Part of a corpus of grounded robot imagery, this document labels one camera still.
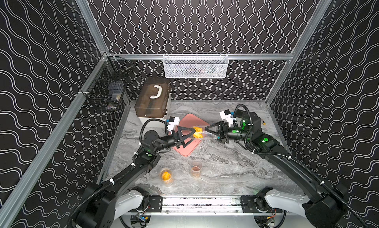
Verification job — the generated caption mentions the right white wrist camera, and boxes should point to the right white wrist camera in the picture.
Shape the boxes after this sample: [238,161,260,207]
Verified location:
[219,109,235,127]

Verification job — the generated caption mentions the clear jar brown cookies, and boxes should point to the clear jar brown cookies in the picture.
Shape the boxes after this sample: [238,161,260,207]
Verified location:
[190,161,202,178]

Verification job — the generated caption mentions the black wire basket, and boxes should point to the black wire basket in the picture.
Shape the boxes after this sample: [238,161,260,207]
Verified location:
[85,57,135,111]

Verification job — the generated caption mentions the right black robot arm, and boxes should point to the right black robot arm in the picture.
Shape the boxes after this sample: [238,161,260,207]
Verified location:
[205,104,368,228]

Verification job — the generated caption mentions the clear jar orange cookies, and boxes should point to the clear jar orange cookies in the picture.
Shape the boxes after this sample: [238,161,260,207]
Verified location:
[159,168,174,186]

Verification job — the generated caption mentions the brown lid storage box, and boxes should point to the brown lid storage box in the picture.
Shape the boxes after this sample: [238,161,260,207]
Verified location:
[134,78,172,124]

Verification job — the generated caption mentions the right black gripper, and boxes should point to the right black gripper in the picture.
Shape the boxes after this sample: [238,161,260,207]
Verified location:
[205,122,252,143]

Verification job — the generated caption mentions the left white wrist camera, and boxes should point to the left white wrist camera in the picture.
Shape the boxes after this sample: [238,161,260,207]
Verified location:
[166,117,180,133]

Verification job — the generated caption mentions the clear jar with cookies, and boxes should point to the clear jar with cookies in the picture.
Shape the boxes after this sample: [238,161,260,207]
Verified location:
[193,125,208,140]

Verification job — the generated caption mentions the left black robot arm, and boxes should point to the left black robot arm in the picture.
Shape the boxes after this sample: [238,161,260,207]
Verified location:
[66,119,196,228]

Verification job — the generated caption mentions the white wire basket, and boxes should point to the white wire basket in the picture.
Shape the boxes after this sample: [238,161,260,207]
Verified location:
[162,52,229,79]

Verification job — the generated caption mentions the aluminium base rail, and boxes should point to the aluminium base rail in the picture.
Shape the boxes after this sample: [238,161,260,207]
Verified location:
[85,194,320,214]

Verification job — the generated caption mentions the pink plastic tray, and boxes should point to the pink plastic tray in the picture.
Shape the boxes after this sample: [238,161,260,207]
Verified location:
[171,113,210,157]

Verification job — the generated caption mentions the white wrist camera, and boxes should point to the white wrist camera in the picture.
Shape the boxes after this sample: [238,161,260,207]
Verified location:
[219,109,235,127]
[166,117,180,133]

